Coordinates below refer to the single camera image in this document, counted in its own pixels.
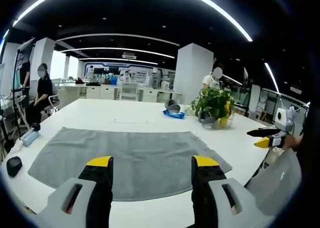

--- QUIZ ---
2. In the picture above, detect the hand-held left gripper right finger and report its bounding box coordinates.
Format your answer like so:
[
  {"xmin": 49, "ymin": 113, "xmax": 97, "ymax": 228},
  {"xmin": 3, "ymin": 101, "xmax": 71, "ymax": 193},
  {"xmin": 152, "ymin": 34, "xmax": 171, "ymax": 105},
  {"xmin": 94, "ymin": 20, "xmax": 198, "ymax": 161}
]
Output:
[{"xmin": 191, "ymin": 155, "xmax": 276, "ymax": 228}]

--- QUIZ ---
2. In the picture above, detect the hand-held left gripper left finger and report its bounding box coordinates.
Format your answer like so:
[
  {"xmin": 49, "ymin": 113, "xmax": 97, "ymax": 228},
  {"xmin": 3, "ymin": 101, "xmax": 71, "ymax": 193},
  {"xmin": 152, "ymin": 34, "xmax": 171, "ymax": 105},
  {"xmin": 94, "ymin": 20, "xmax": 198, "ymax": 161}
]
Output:
[{"xmin": 32, "ymin": 155, "xmax": 115, "ymax": 228}]

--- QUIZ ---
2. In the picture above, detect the grey towel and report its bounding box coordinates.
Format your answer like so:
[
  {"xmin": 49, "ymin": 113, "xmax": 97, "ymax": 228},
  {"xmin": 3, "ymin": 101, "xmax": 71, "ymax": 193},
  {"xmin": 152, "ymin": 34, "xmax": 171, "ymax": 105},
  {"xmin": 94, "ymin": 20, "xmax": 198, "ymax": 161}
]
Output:
[{"xmin": 27, "ymin": 126, "xmax": 233, "ymax": 202}]

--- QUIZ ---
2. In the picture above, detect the person's right hand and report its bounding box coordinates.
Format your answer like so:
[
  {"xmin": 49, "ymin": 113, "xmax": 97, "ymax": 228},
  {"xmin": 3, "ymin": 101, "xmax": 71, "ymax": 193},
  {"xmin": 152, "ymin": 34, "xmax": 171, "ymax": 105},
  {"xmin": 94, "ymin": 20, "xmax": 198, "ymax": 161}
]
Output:
[{"xmin": 283, "ymin": 134, "xmax": 304, "ymax": 151}]

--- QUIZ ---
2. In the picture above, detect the yellow bottle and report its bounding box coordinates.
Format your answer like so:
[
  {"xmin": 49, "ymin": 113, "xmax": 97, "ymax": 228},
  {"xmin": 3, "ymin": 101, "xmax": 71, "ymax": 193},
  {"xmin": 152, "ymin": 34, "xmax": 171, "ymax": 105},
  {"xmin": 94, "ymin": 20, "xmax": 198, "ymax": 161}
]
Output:
[{"xmin": 218, "ymin": 100, "xmax": 231, "ymax": 128}]

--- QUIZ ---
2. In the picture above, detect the grey cap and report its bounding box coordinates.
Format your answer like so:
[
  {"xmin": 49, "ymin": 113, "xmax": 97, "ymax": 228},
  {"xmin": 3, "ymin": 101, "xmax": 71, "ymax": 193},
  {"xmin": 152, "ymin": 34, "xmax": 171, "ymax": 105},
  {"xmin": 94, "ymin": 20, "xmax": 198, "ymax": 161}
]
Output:
[
  {"xmin": 198, "ymin": 111, "xmax": 218, "ymax": 130},
  {"xmin": 164, "ymin": 99, "xmax": 181, "ymax": 114}
]

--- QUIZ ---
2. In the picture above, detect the green potted plant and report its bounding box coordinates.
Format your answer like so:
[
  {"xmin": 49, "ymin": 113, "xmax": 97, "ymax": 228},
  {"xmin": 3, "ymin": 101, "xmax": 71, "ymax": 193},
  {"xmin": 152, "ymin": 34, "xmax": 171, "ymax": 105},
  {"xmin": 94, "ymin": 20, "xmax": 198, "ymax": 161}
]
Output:
[{"xmin": 191, "ymin": 87, "xmax": 237, "ymax": 130}]

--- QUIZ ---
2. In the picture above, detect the black computer mouse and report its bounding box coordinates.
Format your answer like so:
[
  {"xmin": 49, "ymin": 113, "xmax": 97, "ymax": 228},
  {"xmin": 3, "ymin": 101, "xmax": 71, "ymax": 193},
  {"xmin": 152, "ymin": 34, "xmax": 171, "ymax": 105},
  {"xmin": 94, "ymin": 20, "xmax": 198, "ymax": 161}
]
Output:
[{"xmin": 6, "ymin": 156, "xmax": 23, "ymax": 178}]

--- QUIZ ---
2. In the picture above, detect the light blue box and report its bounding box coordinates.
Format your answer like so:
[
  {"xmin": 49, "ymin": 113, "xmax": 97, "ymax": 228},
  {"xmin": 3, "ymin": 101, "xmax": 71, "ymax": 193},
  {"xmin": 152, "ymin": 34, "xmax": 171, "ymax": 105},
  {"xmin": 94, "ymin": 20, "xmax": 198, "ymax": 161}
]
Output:
[{"xmin": 19, "ymin": 130, "xmax": 40, "ymax": 147}]

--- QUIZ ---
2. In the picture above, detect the white office chair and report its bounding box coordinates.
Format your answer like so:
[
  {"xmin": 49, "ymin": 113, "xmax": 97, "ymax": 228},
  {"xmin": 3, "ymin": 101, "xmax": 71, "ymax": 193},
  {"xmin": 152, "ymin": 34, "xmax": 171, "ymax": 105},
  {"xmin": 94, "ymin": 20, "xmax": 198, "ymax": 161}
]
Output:
[{"xmin": 43, "ymin": 78, "xmax": 62, "ymax": 116}]

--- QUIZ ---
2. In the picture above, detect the white table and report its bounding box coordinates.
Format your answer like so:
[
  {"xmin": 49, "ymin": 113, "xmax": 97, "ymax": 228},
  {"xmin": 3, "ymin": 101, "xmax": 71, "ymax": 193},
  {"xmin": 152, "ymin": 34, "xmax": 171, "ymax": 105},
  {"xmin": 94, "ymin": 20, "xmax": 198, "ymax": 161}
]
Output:
[{"xmin": 1, "ymin": 98, "xmax": 286, "ymax": 228}]

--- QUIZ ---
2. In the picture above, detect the black tripod stand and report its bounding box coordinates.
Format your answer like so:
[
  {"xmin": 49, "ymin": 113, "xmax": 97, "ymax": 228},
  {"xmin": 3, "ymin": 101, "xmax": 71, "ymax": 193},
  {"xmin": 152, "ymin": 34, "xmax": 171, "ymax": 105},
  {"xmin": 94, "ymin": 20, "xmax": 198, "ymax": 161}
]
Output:
[{"xmin": 0, "ymin": 49, "xmax": 31, "ymax": 148}]

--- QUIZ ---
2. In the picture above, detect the white cabinet row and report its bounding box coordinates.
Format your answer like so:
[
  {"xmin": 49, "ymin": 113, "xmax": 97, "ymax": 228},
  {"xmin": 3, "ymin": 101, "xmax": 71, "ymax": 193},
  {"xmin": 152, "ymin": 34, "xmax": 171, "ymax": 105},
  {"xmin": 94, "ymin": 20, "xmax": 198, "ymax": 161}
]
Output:
[{"xmin": 58, "ymin": 82, "xmax": 183, "ymax": 103}]

